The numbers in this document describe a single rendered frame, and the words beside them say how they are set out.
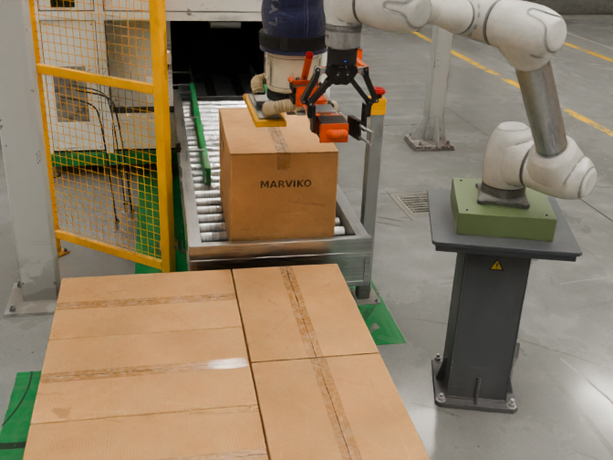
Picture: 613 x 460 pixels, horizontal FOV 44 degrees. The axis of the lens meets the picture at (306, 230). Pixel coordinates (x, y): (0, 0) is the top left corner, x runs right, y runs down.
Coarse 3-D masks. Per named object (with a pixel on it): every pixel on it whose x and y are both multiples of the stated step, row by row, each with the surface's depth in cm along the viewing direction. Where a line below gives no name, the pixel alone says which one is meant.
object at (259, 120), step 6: (246, 96) 263; (252, 96) 261; (246, 102) 257; (252, 102) 254; (264, 102) 245; (252, 108) 250; (258, 108) 248; (252, 114) 244; (258, 114) 242; (276, 114) 242; (282, 114) 245; (258, 120) 237; (264, 120) 237; (270, 120) 238; (276, 120) 238; (282, 120) 238; (258, 126) 237; (264, 126) 237; (270, 126) 238; (276, 126) 238; (282, 126) 239
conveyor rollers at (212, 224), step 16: (208, 112) 458; (192, 128) 432; (208, 128) 433; (192, 144) 407; (208, 144) 409; (192, 160) 383; (192, 176) 367; (208, 192) 344; (208, 208) 328; (208, 224) 312; (224, 224) 313; (336, 224) 321; (208, 240) 303; (224, 240) 304
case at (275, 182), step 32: (224, 128) 299; (256, 128) 301; (288, 128) 302; (224, 160) 300; (256, 160) 275; (288, 160) 277; (320, 160) 279; (224, 192) 308; (256, 192) 280; (288, 192) 282; (320, 192) 284; (256, 224) 285; (288, 224) 288; (320, 224) 290
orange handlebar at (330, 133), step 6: (360, 60) 265; (360, 66) 257; (366, 66) 258; (324, 72) 254; (288, 78) 240; (294, 78) 238; (300, 96) 222; (318, 102) 216; (324, 102) 214; (318, 114) 203; (330, 114) 204; (330, 132) 191; (336, 132) 191; (342, 132) 191; (336, 138) 191
